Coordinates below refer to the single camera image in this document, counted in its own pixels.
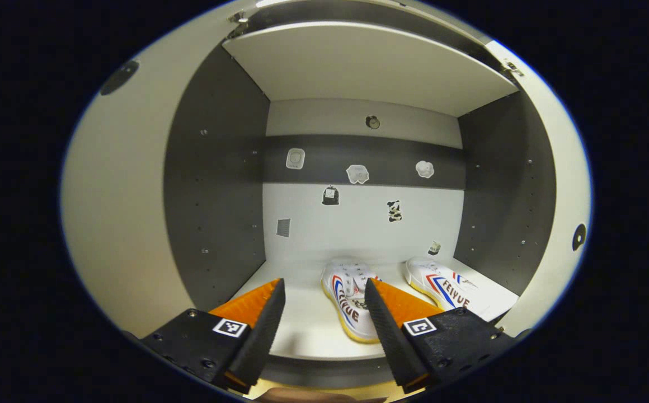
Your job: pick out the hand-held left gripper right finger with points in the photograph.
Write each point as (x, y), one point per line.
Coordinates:
(394, 341)

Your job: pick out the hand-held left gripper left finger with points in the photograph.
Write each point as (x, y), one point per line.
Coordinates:
(257, 341)

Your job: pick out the white canvas shoe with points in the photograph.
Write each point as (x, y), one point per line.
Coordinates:
(442, 285)
(347, 296)

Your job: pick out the white shoe cabinet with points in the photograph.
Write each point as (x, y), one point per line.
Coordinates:
(218, 168)

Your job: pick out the white shoe cabinet door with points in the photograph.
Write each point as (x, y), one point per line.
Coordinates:
(117, 196)
(568, 184)

